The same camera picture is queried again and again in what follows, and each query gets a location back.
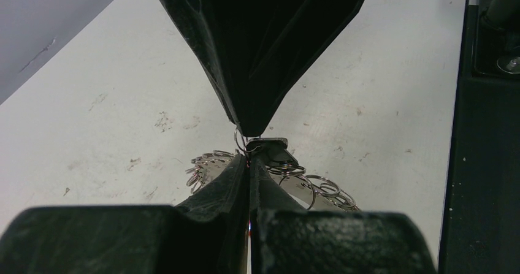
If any metal key organizer disc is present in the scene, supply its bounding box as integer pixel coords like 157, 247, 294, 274
185, 131, 360, 212

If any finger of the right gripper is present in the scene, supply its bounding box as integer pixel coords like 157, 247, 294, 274
159, 0, 244, 134
239, 0, 365, 137

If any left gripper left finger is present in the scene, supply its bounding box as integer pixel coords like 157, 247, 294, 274
1, 155, 249, 273

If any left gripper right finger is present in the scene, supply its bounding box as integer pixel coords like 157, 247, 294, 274
250, 158, 436, 273

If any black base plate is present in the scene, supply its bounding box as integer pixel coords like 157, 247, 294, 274
438, 0, 519, 273

